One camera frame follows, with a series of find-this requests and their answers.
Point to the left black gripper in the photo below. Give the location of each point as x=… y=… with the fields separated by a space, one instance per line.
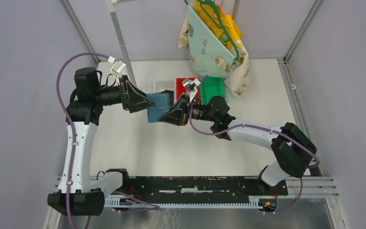
x=137 y=101

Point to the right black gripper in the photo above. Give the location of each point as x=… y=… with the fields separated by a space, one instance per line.
x=174 y=117

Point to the blue card holder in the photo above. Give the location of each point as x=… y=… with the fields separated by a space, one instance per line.
x=162 y=106

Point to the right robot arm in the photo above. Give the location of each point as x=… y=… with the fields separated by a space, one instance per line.
x=294 y=152

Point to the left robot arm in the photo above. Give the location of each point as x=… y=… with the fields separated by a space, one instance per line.
x=77 y=195

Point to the black cards in white bin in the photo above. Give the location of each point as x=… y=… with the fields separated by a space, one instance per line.
x=169 y=92

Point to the red plastic bin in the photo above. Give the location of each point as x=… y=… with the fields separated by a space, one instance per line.
x=180 y=89

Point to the white plastic bin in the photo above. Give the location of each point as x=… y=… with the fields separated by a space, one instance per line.
x=163 y=85

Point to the green plastic bin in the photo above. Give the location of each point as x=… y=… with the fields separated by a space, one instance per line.
x=210 y=87

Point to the mint cartoon print cloth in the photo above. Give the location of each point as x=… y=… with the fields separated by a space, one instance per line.
x=210 y=58

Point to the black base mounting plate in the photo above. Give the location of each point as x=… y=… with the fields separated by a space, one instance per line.
x=200 y=190

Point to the yellow garment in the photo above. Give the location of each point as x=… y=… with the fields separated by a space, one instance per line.
x=222 y=27

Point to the white clothes rack stand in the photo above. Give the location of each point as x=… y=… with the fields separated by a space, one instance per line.
x=111 y=5

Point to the green clothes hanger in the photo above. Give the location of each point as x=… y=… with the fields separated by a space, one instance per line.
x=212 y=3

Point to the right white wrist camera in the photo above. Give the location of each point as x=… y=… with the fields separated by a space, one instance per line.
x=192 y=87

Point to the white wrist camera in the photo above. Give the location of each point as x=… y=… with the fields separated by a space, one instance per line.
x=192 y=87
x=118 y=66

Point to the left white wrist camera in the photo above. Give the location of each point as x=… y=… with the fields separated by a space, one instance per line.
x=118 y=66

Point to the white slotted cable duct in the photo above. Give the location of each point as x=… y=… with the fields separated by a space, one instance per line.
x=120 y=202

